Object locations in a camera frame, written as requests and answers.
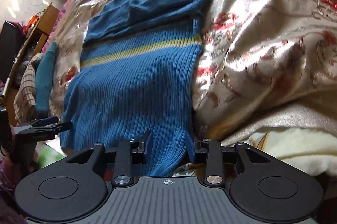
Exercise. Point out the cream fleece blanket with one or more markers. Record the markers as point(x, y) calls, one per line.
point(299, 135)

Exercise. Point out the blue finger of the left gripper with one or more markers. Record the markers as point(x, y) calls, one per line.
point(44, 122)
point(47, 130)

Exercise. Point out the teal folded garment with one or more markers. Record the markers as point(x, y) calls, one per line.
point(44, 80)

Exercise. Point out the blue striped knit sweater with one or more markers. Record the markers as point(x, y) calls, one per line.
point(136, 69)

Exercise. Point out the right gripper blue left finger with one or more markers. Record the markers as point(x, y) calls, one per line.
point(145, 146)

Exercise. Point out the beige checked cloth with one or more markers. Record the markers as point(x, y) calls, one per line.
point(24, 102)

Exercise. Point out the floral satin bedspread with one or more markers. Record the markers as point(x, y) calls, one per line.
point(265, 64)

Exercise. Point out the wooden bedside cabinet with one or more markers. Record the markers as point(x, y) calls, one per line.
point(36, 39)

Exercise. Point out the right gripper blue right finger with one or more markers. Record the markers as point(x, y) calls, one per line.
point(191, 146)

